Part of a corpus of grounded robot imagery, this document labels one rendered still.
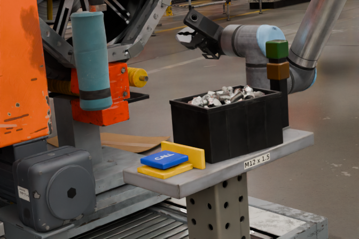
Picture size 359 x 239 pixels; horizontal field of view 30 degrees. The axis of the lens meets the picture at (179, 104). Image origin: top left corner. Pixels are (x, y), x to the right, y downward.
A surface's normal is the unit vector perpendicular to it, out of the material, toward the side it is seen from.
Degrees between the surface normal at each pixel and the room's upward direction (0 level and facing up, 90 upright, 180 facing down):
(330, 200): 0
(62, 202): 90
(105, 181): 90
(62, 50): 90
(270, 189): 0
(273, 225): 0
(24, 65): 90
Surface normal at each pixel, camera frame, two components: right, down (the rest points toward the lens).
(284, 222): -0.07, -0.97
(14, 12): 0.68, 0.11
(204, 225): -0.73, 0.20
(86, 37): -0.04, 0.18
